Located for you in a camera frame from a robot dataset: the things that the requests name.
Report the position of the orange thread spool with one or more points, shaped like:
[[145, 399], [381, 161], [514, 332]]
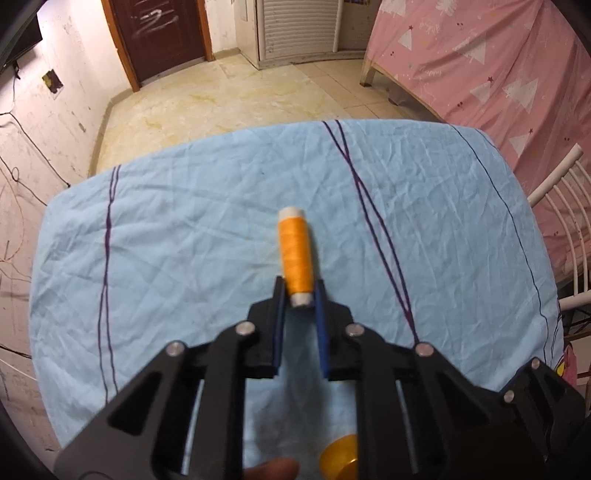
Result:
[[294, 254]]

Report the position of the white slatted wardrobe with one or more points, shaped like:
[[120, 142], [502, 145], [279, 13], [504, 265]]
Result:
[[295, 23]]

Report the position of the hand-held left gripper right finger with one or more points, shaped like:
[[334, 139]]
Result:
[[323, 337]]

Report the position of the person's left hand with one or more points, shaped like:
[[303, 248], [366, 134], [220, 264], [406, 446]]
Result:
[[272, 470]]

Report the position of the pink tree-print bed curtain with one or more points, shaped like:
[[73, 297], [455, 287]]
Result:
[[485, 55]]

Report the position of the white metal chair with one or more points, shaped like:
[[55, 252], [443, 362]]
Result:
[[554, 176]]

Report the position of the black flat television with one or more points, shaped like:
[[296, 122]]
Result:
[[23, 37]]

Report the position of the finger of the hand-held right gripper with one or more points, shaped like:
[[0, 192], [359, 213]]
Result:
[[549, 401]]

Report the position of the open wall socket box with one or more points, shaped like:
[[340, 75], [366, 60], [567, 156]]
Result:
[[53, 81]]

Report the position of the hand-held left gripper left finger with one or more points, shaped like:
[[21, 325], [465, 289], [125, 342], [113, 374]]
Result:
[[278, 323]]

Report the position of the light blue tablecloth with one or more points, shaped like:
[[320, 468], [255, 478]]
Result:
[[184, 230]]

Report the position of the yellow plastic bin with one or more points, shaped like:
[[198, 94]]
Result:
[[339, 457]]

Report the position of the dark brown door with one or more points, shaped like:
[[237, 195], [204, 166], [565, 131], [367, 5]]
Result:
[[157, 37]]

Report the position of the bed frame leg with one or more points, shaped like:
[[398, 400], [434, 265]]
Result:
[[368, 74]]

